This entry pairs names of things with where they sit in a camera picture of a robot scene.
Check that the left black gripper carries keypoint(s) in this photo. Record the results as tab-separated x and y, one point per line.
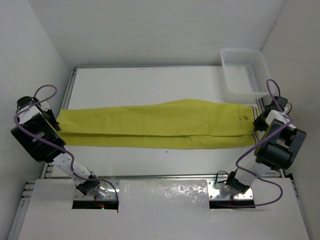
53	122

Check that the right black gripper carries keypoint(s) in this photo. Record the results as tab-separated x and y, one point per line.
258	125

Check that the yellow trousers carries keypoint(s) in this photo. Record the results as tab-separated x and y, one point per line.
181	124

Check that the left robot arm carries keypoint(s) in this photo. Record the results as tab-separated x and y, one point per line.
37	131

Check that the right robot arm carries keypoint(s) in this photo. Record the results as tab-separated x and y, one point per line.
279	147

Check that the white plastic basket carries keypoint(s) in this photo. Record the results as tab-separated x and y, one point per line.
245	74

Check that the white front cover panel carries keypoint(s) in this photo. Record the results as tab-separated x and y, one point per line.
162	210

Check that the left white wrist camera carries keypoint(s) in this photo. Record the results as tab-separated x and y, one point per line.
45	106

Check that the aluminium table frame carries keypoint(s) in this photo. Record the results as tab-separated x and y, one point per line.
99	87

